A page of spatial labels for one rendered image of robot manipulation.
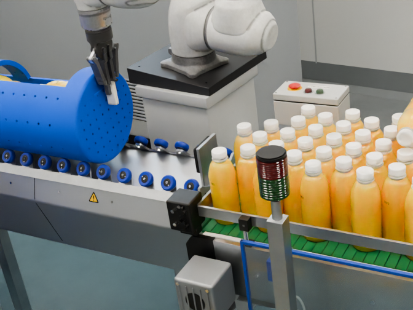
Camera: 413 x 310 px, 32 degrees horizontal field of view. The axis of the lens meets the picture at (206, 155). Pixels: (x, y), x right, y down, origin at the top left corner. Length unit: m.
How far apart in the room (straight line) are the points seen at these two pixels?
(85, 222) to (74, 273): 1.17
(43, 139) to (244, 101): 0.81
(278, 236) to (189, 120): 1.04
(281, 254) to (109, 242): 0.85
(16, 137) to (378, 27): 2.93
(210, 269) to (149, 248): 0.42
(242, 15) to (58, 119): 0.68
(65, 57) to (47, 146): 2.37
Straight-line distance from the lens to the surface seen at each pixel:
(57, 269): 3.48
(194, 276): 1.80
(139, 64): 2.62
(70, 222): 2.31
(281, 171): 1.45
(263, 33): 2.33
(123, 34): 4.08
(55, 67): 4.63
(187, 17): 2.43
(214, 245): 1.85
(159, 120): 2.60
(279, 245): 1.55
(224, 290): 1.82
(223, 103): 2.50
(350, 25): 4.74
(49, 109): 2.11
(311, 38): 4.90
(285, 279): 1.60
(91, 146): 2.11
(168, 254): 2.17
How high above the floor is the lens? 1.94
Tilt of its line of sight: 28 degrees down
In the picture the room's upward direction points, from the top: 8 degrees counter-clockwise
